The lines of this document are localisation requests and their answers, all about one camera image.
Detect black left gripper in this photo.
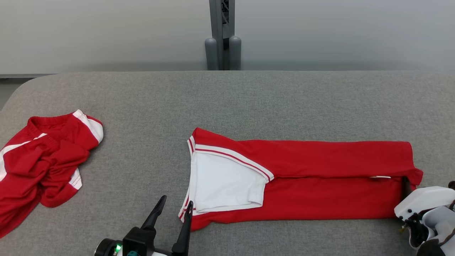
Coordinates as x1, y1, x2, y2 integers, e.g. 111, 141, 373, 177
123, 195, 194, 256

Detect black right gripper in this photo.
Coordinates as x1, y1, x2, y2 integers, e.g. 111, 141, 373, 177
402, 177, 430, 249

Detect red white sports jersey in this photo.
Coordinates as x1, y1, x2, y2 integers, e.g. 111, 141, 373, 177
178, 127, 424, 232

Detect red white sports shorts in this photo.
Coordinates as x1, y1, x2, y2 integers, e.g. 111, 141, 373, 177
0, 109, 104, 239

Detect grey wall base rail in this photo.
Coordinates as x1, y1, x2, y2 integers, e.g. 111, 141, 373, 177
0, 74, 57, 79

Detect grey metal post with feet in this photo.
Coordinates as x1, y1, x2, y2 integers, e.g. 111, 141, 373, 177
204, 0, 242, 71

